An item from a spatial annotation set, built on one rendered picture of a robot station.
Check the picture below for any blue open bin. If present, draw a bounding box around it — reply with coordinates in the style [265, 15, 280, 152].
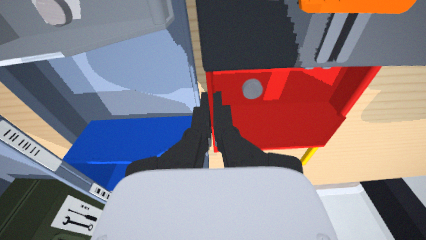
[63, 116, 192, 191]

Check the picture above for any red bin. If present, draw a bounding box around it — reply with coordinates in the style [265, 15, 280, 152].
[206, 66, 382, 152]

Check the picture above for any olive green tool case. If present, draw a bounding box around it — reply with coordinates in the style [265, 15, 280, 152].
[0, 178, 105, 240]

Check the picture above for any yellow bar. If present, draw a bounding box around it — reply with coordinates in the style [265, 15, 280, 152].
[300, 147, 319, 165]

